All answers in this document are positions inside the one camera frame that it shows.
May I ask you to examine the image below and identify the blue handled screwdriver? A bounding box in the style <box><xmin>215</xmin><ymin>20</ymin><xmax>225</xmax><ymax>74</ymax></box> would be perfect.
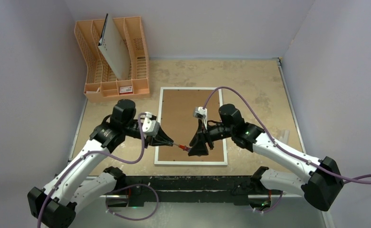
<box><xmin>172</xmin><ymin>143</ymin><xmax>190</xmax><ymax>152</ymax></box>

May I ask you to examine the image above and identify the white picture frame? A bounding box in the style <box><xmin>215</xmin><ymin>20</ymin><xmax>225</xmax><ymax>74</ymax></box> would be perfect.
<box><xmin>154</xmin><ymin>87</ymin><xmax>228</xmax><ymax>166</ymax></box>

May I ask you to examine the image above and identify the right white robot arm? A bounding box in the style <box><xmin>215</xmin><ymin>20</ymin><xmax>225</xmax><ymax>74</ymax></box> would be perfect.
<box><xmin>188</xmin><ymin>104</ymin><xmax>344</xmax><ymax>211</ymax></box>

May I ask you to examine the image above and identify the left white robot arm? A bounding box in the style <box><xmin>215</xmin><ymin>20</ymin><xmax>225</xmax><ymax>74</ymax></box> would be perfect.
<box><xmin>28</xmin><ymin>99</ymin><xmax>174</xmax><ymax>228</ymax></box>

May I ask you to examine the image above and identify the small red white box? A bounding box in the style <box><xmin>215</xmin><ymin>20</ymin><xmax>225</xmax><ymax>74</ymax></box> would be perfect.
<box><xmin>118</xmin><ymin>86</ymin><xmax>133</xmax><ymax>94</ymax></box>

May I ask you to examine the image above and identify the orange plastic file organizer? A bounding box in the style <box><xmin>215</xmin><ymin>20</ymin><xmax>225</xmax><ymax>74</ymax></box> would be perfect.
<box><xmin>74</xmin><ymin>14</ymin><xmax>150</xmax><ymax>103</ymax></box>

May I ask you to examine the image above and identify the clear plastic screwdriver packaging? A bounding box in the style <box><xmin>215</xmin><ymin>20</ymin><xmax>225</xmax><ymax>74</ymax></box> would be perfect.
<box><xmin>279</xmin><ymin>130</ymin><xmax>290</xmax><ymax>144</ymax></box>

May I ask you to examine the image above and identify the white board in organizer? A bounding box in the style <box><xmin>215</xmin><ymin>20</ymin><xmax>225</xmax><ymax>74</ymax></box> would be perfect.
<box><xmin>98</xmin><ymin>13</ymin><xmax>131</xmax><ymax>80</ymax></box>

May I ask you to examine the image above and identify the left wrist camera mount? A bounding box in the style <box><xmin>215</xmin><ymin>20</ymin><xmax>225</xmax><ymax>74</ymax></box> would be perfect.
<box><xmin>142</xmin><ymin>112</ymin><xmax>160</xmax><ymax>137</ymax></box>

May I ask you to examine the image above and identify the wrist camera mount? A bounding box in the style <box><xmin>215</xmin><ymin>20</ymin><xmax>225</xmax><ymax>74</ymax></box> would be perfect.
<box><xmin>142</xmin><ymin>112</ymin><xmax>160</xmax><ymax>137</ymax></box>
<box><xmin>193</xmin><ymin>106</ymin><xmax>208</xmax><ymax>128</ymax></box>

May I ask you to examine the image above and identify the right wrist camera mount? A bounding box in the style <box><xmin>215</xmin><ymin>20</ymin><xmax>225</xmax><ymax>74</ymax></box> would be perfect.
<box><xmin>193</xmin><ymin>106</ymin><xmax>208</xmax><ymax>128</ymax></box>

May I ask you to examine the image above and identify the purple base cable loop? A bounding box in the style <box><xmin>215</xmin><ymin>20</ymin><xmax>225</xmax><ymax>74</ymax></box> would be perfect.
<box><xmin>106</xmin><ymin>182</ymin><xmax>160</xmax><ymax>221</ymax></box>

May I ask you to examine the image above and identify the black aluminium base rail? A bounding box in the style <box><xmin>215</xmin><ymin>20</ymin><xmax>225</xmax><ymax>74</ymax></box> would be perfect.
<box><xmin>48</xmin><ymin>174</ymin><xmax>328</xmax><ymax>209</ymax></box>

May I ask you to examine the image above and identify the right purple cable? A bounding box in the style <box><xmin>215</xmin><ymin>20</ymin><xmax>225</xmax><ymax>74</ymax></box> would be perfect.
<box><xmin>203</xmin><ymin>86</ymin><xmax>371</xmax><ymax>185</ymax></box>

